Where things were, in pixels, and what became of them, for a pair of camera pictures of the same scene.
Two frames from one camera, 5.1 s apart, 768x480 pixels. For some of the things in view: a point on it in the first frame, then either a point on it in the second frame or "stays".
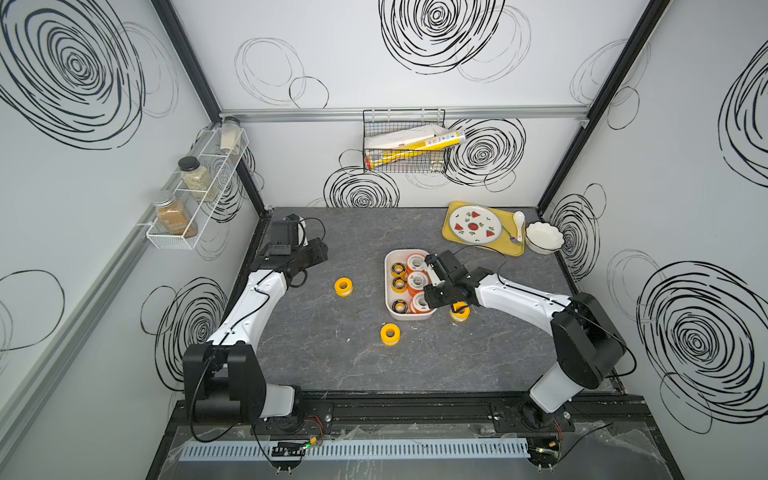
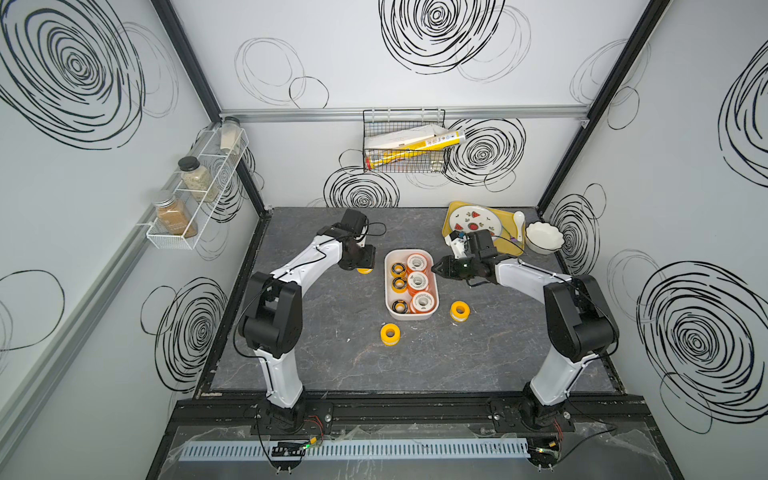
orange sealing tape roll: [416, 262] stays
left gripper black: [317, 253] -> [368, 258]
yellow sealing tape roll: [390, 334] stays
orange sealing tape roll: [416, 280] stays
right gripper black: [429, 297] -> [448, 267]
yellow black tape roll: [400, 306] stays
